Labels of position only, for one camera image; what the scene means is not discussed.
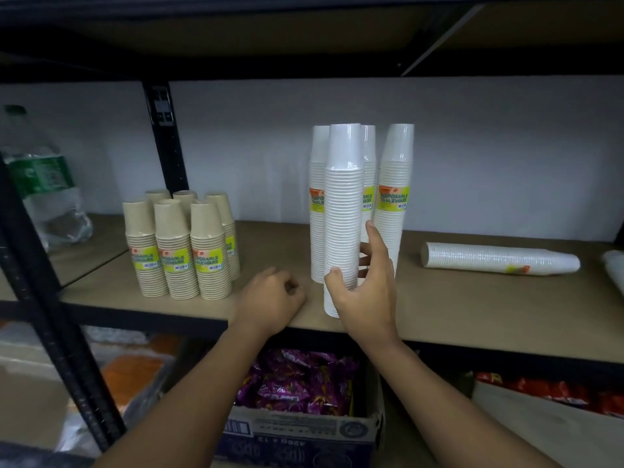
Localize person's left hand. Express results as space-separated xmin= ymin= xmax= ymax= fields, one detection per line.
xmin=233 ymin=267 xmax=307 ymax=338

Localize person's right hand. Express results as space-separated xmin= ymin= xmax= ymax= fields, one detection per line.
xmin=324 ymin=220 xmax=402 ymax=348

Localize white plastic cup stack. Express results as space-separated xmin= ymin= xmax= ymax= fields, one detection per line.
xmin=360 ymin=125 xmax=377 ymax=244
xmin=421 ymin=241 xmax=581 ymax=277
xmin=309 ymin=125 xmax=330 ymax=283
xmin=324 ymin=123 xmax=365 ymax=319
xmin=372 ymin=123 xmax=415 ymax=274

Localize person's left forearm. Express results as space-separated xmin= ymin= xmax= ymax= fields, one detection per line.
xmin=92 ymin=322 xmax=266 ymax=468

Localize person's right forearm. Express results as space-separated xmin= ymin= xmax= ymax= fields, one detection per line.
xmin=378 ymin=336 xmax=564 ymax=468

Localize pile of purple snack packets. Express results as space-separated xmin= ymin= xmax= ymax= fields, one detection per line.
xmin=235 ymin=349 xmax=360 ymax=418

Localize group of brown paper cup stacks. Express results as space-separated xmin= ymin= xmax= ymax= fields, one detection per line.
xmin=122 ymin=189 xmax=241 ymax=302

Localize brown wooden shelf board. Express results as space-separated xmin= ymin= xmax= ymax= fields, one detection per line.
xmin=58 ymin=219 xmax=624 ymax=364
xmin=0 ymin=213 xmax=130 ymax=304

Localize printed cardboard box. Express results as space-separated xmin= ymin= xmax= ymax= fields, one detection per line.
xmin=213 ymin=356 xmax=387 ymax=468

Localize orange plastic wrapped package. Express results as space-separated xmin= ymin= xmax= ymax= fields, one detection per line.
xmin=99 ymin=334 xmax=182 ymax=415

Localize black metal shelving rack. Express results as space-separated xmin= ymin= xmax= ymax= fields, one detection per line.
xmin=0 ymin=0 xmax=624 ymax=468

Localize row of red snack packets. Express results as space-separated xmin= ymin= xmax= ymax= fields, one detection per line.
xmin=475 ymin=371 xmax=624 ymax=419

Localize clear plastic bottle green label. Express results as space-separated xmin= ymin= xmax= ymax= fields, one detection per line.
xmin=0 ymin=104 xmax=94 ymax=252

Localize plain white carton box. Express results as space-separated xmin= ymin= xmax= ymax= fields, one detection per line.
xmin=470 ymin=381 xmax=624 ymax=468

